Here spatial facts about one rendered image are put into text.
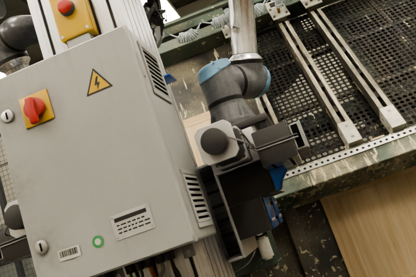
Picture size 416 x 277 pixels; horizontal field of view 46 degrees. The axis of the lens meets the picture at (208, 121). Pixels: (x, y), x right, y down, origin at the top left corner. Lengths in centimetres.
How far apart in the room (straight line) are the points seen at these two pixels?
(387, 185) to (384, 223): 17
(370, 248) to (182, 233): 147
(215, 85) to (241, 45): 20
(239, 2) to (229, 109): 38
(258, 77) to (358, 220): 95
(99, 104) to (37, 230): 29
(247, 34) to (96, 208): 86
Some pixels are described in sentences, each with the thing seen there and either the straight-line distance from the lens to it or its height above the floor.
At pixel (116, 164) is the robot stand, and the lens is 100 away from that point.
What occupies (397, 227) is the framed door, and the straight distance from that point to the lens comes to 235.
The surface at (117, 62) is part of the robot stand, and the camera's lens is 104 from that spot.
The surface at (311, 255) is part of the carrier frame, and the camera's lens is 226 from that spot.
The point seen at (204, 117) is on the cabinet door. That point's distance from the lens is 251.
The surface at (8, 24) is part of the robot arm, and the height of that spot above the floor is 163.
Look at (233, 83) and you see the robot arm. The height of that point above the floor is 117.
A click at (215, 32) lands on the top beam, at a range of 291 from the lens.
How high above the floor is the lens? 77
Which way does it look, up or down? 12 degrees up
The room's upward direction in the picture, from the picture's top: 19 degrees counter-clockwise
